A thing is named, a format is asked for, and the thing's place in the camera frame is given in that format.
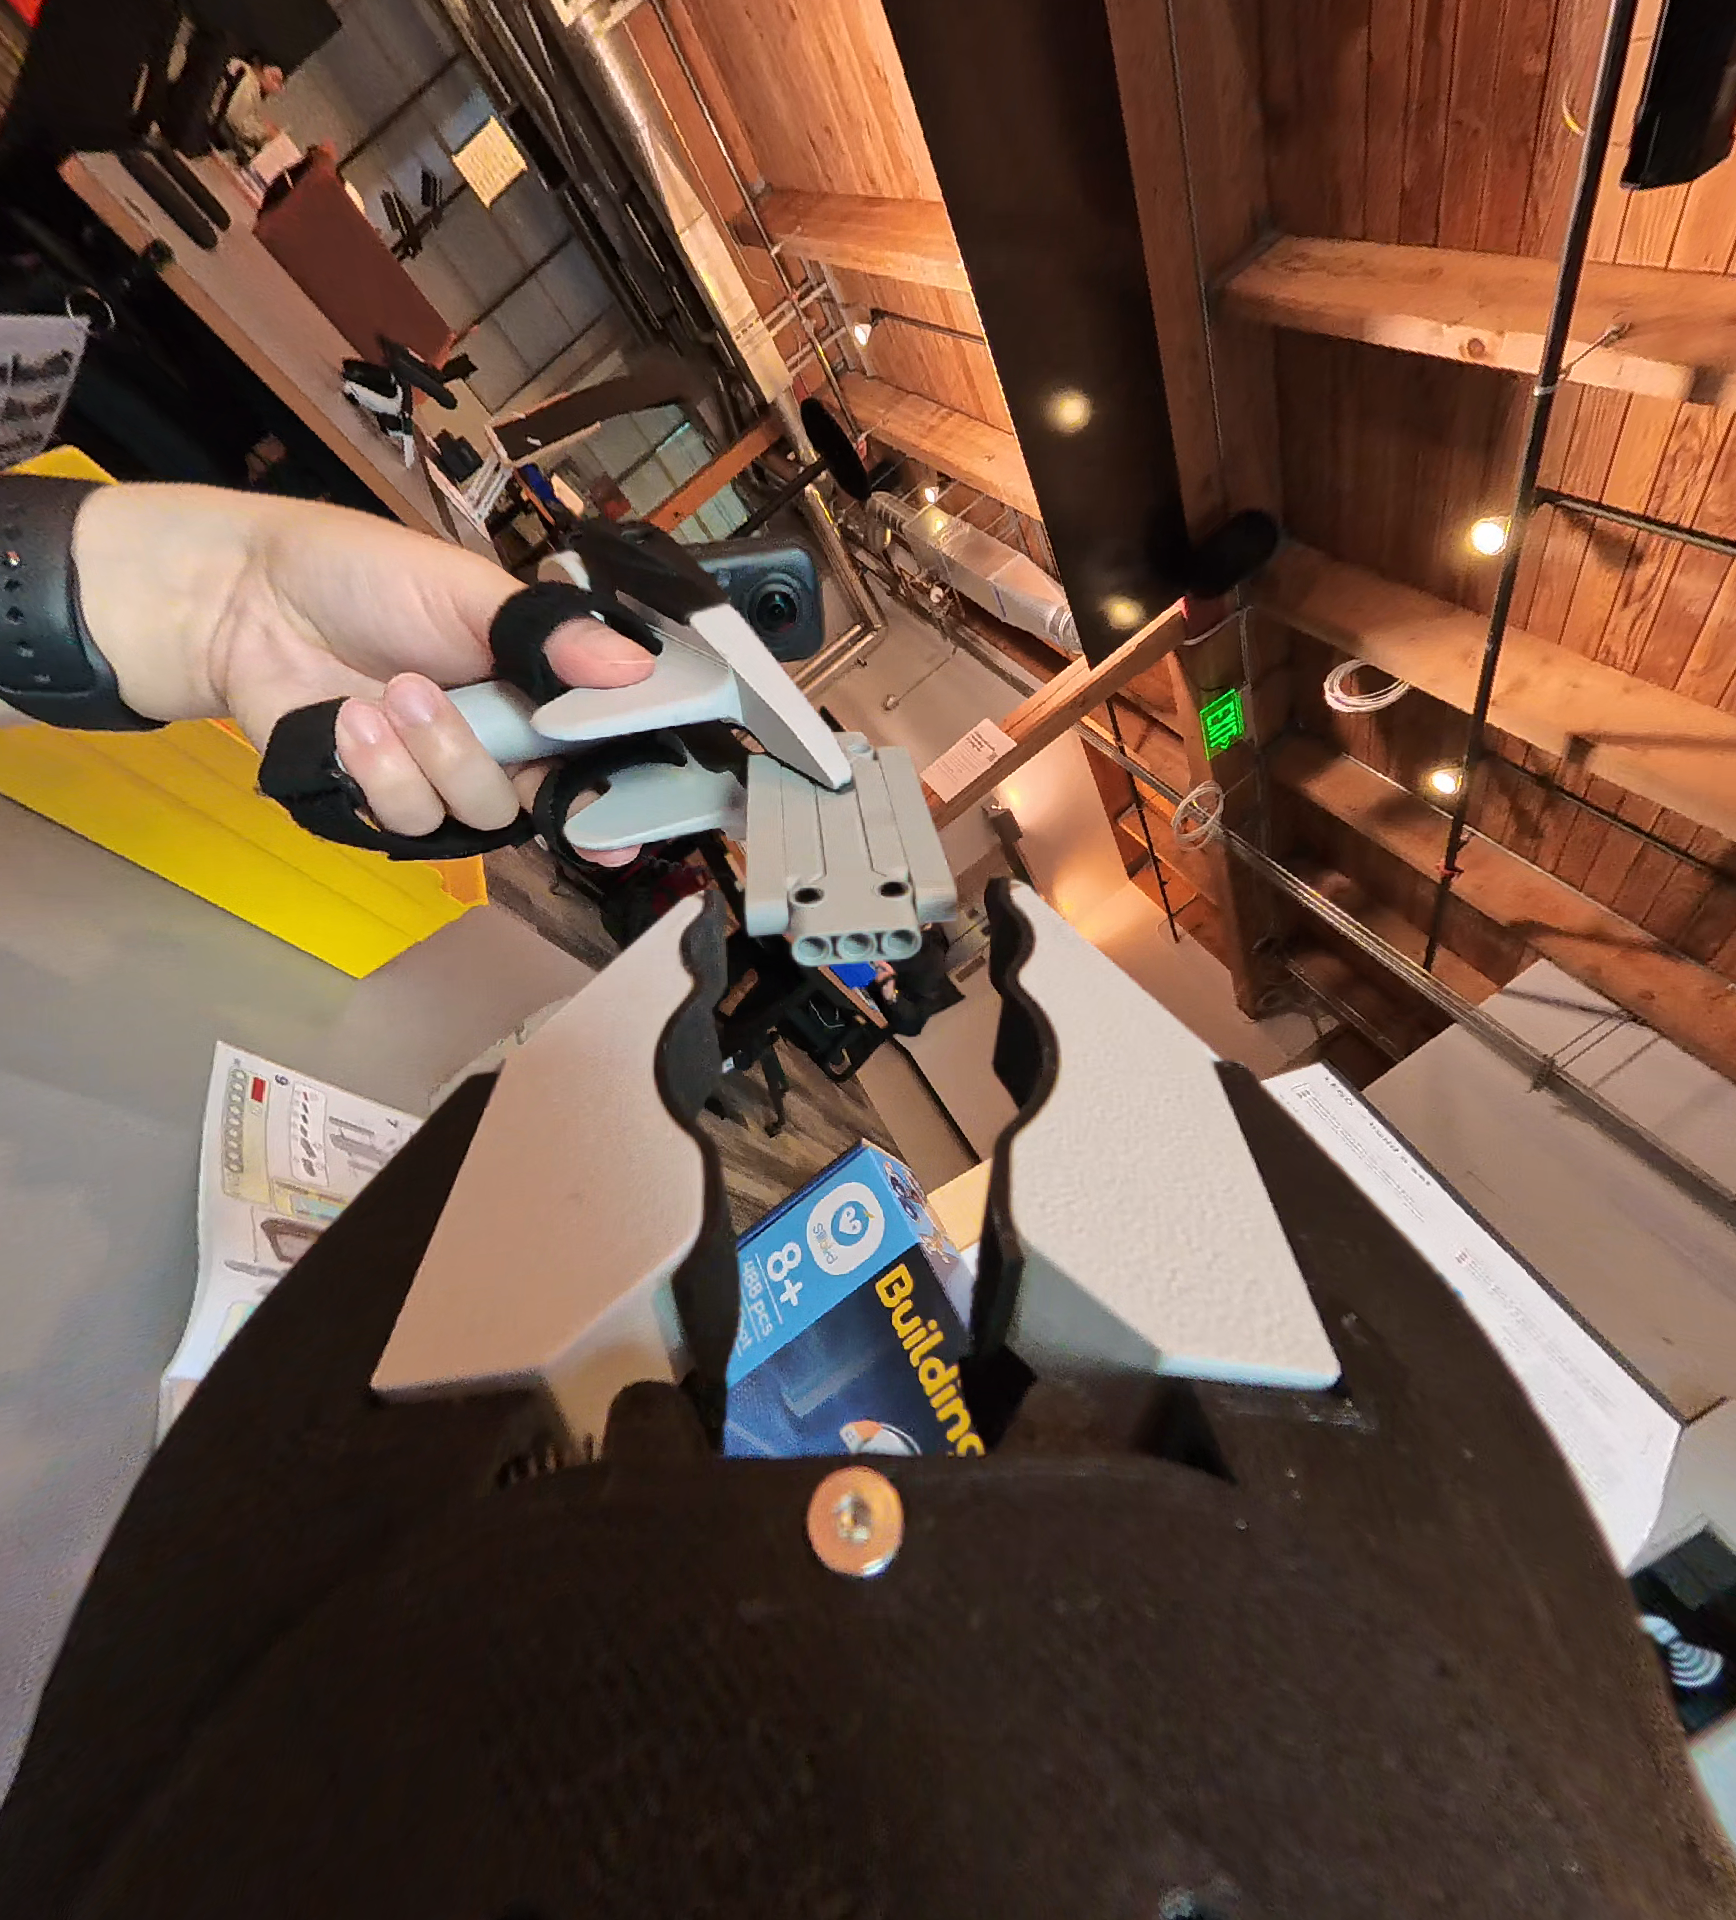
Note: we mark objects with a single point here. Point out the blue robot kit box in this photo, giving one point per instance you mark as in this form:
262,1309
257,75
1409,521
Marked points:
823,1352

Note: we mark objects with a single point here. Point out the green exit sign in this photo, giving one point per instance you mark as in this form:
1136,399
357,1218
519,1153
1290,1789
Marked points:
1222,722

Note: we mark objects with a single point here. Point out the person's left hand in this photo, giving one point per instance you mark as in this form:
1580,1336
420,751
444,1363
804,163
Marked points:
284,614

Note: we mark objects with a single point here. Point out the black hanging device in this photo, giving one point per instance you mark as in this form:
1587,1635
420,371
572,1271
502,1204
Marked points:
1691,90

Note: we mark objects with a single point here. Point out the yellow plastic bin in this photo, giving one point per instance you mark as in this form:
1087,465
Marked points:
209,840

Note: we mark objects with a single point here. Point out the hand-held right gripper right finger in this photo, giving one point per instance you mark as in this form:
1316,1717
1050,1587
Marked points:
1154,1199

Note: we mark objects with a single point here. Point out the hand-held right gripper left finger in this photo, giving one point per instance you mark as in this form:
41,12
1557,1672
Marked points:
567,1199

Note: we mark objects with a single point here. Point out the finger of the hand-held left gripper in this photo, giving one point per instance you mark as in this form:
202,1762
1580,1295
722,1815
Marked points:
770,706

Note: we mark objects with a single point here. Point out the white printed task sheet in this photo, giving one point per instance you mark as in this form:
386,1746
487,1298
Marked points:
1483,1319

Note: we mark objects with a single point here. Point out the grey desk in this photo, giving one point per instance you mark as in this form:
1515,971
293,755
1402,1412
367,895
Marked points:
43,1199

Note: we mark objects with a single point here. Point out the open white instruction booklet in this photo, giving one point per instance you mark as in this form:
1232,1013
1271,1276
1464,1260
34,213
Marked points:
284,1185

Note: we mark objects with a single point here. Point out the silver ventilation duct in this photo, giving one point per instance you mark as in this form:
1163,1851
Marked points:
974,562

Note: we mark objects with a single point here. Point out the black wristwatch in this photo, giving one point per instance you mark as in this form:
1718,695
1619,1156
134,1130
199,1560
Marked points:
29,600

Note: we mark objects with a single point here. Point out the grey toy beam assembly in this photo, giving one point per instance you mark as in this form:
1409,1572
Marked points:
847,840

